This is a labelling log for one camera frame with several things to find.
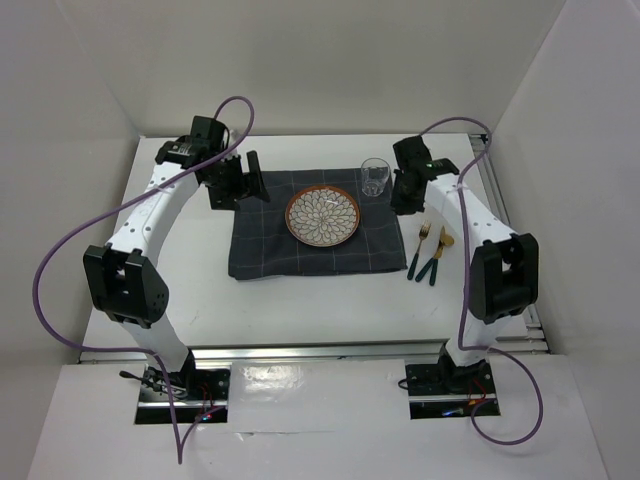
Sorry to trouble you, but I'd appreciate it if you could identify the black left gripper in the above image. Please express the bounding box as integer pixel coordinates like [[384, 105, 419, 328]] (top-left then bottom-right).
[[202, 150, 269, 212]]

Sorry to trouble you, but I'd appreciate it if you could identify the gold fork green handle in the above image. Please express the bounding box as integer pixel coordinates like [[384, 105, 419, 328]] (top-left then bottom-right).
[[407, 221, 431, 280]]

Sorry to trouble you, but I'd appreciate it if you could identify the clear plastic cup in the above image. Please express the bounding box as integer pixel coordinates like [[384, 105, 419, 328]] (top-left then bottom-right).
[[361, 157, 391, 197]]

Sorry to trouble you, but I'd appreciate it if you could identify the gold spoon green handle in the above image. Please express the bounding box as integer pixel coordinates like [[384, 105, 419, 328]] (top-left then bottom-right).
[[425, 229, 455, 286]]

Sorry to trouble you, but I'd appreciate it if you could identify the dark checked cloth napkin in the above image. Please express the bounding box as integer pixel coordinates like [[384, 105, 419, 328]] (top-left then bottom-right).
[[228, 168, 407, 281]]

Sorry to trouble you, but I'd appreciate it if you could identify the floral plate orange rim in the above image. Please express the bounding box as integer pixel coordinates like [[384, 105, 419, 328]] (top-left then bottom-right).
[[285, 185, 360, 248]]

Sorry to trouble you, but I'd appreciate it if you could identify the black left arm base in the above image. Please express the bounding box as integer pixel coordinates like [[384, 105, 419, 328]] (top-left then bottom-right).
[[119, 366, 231, 425]]

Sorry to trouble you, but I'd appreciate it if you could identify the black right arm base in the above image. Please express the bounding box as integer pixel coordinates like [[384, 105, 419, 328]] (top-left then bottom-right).
[[397, 361, 501, 420]]

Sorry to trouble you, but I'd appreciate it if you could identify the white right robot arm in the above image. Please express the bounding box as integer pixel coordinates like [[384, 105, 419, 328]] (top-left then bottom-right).
[[392, 159, 539, 394]]

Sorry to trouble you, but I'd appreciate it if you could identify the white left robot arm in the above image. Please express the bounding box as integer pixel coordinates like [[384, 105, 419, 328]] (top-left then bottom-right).
[[83, 134, 270, 399]]

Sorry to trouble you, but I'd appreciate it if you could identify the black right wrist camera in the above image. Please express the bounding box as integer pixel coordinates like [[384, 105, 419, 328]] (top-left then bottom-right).
[[393, 135, 432, 173]]

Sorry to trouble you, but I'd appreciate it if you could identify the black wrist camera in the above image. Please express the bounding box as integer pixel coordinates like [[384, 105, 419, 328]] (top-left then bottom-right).
[[190, 115, 227, 147], [393, 135, 432, 173]]

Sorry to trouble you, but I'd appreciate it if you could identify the gold knife green handle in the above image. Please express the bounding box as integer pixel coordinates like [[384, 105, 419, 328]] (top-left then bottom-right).
[[415, 227, 446, 286]]

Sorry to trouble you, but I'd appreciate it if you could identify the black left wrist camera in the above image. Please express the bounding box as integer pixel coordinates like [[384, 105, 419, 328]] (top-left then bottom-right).
[[190, 115, 227, 147]]

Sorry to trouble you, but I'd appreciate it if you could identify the aluminium right side rail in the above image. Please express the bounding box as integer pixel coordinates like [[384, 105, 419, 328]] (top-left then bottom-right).
[[466, 156, 545, 342]]

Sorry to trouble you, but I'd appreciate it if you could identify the aluminium front table rail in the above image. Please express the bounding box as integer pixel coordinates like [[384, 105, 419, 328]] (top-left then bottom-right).
[[80, 335, 549, 364]]

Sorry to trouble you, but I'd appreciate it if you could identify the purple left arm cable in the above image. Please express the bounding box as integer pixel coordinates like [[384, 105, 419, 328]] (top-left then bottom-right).
[[32, 95, 255, 464]]

